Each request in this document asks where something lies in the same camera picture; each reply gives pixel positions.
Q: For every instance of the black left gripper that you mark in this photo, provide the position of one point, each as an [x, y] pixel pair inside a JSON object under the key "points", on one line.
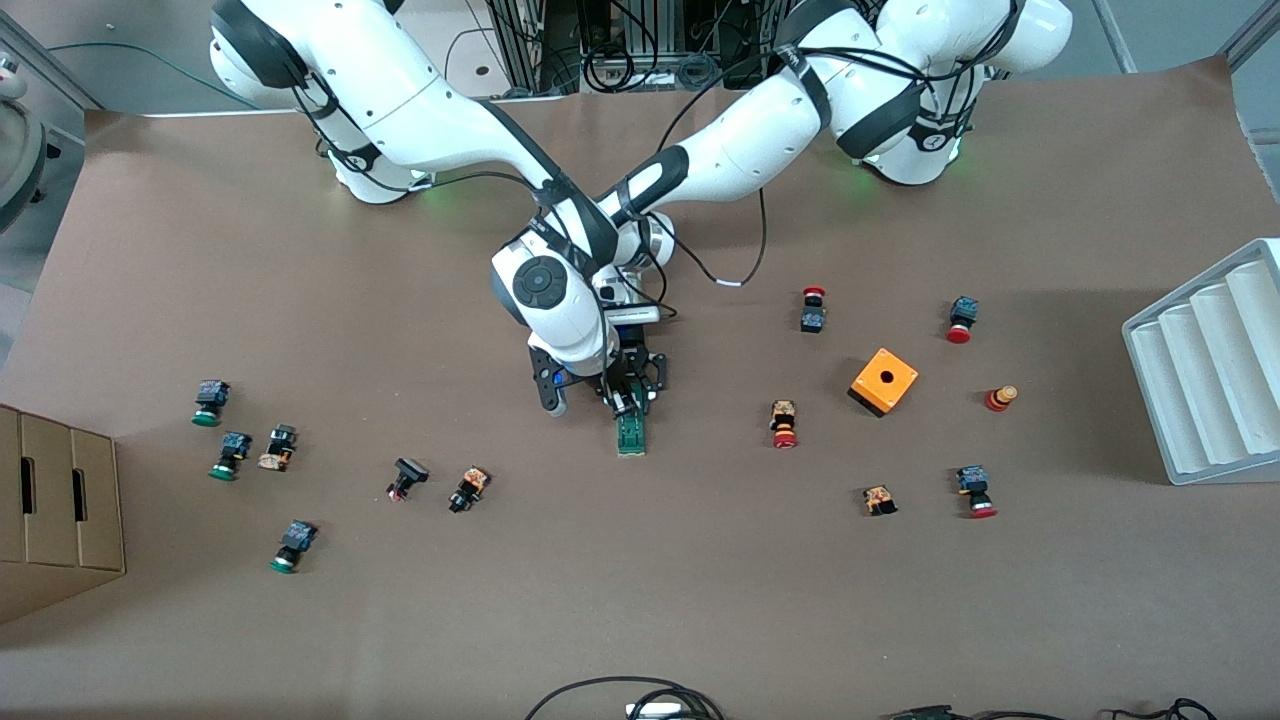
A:
{"points": [[637, 361]]}

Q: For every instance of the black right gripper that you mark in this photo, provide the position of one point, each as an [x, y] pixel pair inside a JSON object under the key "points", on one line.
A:
{"points": [[629, 376]]}

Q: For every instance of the green terminal block module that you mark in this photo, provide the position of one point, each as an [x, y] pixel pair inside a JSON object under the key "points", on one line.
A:
{"points": [[632, 440]]}

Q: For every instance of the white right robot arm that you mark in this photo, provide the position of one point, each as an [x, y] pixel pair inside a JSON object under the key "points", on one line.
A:
{"points": [[400, 90]]}

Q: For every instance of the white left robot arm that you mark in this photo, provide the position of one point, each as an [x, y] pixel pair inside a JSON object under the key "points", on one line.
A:
{"points": [[750, 140]]}

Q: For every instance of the red mushroom button orange block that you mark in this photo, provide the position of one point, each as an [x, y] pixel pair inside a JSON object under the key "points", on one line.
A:
{"points": [[784, 424]]}

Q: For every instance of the red mushroom button black block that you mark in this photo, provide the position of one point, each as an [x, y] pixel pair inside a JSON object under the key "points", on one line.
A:
{"points": [[813, 312]]}

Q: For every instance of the orange contact block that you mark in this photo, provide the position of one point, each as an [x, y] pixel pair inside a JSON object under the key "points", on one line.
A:
{"points": [[880, 499]]}

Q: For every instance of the white plug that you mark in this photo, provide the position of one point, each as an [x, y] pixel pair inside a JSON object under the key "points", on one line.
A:
{"points": [[655, 710]]}

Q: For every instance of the red mushroom button blue block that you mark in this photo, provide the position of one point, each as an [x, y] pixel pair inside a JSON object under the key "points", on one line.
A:
{"points": [[975, 492], [962, 319]]}

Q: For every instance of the red yellow button head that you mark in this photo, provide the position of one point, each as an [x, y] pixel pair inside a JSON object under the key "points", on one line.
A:
{"points": [[1000, 398]]}

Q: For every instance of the green mushroom push button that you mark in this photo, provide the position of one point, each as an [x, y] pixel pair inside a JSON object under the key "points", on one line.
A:
{"points": [[210, 402], [231, 455], [293, 546]]}

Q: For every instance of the aluminium equipment rack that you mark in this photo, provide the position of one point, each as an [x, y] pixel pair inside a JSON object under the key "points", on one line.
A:
{"points": [[530, 40]]}

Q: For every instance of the white panel with hole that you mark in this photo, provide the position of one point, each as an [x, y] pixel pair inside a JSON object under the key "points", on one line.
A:
{"points": [[462, 62]]}

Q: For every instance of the white ribbed plastic tray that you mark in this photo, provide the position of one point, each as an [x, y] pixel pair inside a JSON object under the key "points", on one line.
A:
{"points": [[1200, 380]]}

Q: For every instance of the brown cardboard box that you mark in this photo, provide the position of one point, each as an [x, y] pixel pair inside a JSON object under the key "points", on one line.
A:
{"points": [[60, 510]]}

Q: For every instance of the grey round machine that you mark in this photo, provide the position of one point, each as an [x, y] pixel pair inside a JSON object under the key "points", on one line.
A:
{"points": [[20, 160]]}

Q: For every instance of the black flat-head switch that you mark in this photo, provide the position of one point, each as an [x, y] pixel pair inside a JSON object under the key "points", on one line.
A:
{"points": [[407, 477]]}

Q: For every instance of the orange button enclosure box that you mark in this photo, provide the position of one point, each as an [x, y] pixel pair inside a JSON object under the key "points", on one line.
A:
{"points": [[884, 381]]}

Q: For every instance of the aluminium frame bar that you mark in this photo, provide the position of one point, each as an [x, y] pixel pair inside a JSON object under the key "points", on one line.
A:
{"points": [[50, 65], [1115, 35], [1255, 35]]}

